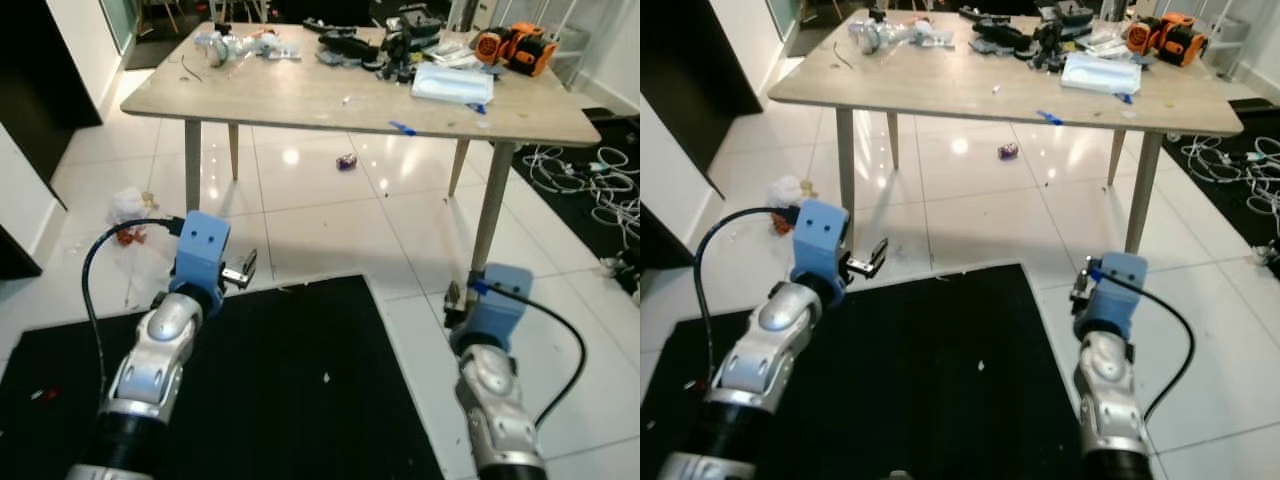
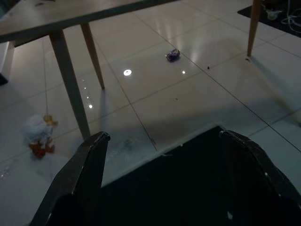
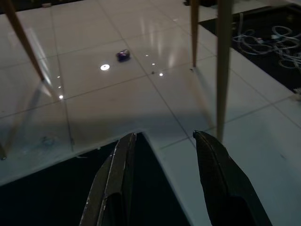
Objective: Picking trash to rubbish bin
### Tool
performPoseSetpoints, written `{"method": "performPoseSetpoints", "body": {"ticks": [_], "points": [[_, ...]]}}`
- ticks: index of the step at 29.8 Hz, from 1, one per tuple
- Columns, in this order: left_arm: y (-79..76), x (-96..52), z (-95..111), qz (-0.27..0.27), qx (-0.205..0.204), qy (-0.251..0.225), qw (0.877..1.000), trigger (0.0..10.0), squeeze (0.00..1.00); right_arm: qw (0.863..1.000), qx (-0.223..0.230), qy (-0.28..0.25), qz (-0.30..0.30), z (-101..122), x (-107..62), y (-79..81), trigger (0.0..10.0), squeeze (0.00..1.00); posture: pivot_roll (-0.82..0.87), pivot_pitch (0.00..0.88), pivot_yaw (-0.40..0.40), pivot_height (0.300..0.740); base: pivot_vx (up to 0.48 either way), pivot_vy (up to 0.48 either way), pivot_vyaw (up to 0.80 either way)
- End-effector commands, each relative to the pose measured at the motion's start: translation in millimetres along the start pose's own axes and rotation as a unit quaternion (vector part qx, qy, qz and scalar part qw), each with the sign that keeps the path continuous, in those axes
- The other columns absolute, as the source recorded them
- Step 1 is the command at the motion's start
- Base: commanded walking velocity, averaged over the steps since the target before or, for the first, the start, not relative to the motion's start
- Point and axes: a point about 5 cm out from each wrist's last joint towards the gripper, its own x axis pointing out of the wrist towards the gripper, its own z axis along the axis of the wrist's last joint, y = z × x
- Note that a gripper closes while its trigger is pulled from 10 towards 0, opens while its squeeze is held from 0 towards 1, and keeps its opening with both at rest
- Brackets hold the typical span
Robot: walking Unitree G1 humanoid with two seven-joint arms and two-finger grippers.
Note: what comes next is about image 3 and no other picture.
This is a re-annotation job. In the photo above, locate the brown wooden chair leg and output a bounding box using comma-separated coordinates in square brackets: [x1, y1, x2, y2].
[190, 0, 200, 68]
[0, 0, 46, 81]

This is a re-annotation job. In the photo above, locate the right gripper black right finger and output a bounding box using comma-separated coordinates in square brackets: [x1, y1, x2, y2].
[192, 130, 273, 226]

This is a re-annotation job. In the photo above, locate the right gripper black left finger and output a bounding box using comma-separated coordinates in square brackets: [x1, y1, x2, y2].
[79, 132, 138, 226]

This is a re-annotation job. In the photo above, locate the pale wooden table leg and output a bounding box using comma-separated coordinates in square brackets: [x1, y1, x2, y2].
[215, 0, 234, 143]

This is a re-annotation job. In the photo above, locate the crumpled purple wrapper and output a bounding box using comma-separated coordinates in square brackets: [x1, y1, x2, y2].
[115, 48, 131, 62]

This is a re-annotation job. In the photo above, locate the black floor mat with cables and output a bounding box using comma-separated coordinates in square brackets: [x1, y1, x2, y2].
[198, 4, 301, 93]

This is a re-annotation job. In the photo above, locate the black floor mat white edge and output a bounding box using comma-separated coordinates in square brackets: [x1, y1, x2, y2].
[0, 132, 214, 226]

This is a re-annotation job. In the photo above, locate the white tangled cable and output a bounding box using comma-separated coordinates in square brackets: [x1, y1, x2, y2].
[232, 13, 301, 69]

